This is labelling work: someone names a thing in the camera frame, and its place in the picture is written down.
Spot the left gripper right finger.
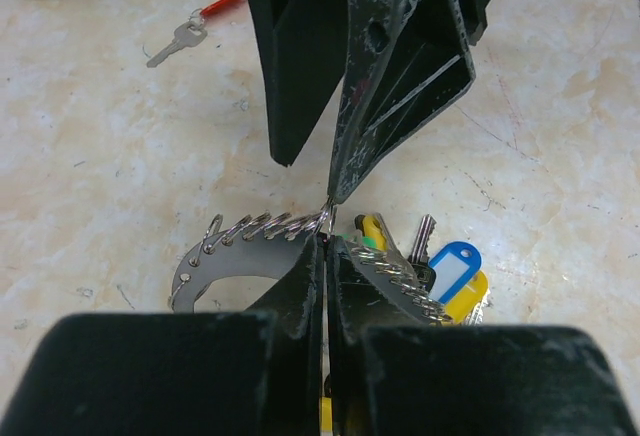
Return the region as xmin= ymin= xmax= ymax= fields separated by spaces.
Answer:
xmin=327 ymin=268 xmax=637 ymax=435

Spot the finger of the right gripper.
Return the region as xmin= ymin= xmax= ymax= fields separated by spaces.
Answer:
xmin=327 ymin=0 xmax=491 ymax=204
xmin=247 ymin=0 xmax=347 ymax=166

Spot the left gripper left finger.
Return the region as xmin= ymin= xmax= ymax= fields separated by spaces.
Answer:
xmin=1 ymin=236 xmax=324 ymax=435

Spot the large keyring with tagged keys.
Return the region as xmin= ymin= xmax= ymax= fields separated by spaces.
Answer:
xmin=169 ymin=204 xmax=489 ymax=325

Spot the key with red fob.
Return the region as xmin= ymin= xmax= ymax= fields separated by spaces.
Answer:
xmin=146 ymin=0 xmax=243 ymax=68

